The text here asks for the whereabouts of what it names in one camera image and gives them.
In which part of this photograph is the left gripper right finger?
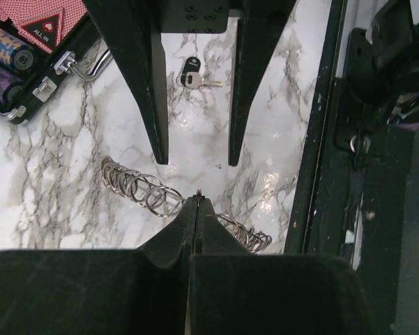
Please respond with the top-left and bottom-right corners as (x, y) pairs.
(190, 197), (373, 334)

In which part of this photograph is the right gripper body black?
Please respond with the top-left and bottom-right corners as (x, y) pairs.
(148, 0), (243, 34)

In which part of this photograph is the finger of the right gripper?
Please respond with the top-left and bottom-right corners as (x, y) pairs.
(84, 1), (169, 165)
(228, 0), (296, 167)

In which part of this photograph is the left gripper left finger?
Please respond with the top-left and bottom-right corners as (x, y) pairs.
(0, 196), (198, 334)

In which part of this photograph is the black white tag key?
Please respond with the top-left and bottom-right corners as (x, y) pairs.
(176, 57), (223, 89)

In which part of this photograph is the metal keyring disc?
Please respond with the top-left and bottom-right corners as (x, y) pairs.
(100, 156), (272, 253)

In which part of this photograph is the red playing cards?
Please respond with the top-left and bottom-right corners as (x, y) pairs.
(0, 0), (86, 53)

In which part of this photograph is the black poker chip case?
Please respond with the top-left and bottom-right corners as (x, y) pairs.
(0, 11), (112, 124)

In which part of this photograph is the black mounting rail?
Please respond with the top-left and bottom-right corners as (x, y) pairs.
(284, 1), (419, 334)

